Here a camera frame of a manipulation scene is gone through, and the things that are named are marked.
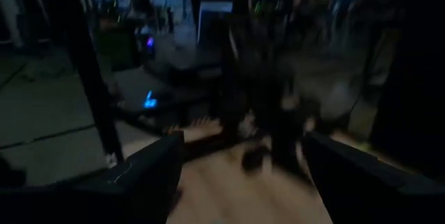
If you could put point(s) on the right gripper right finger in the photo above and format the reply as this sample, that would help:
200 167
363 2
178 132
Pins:
365 189

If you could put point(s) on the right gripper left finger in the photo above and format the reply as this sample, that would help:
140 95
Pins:
139 189

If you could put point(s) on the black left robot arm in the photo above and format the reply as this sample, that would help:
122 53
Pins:
257 95

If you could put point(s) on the black aluminium table frame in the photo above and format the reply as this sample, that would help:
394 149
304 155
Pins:
87 60

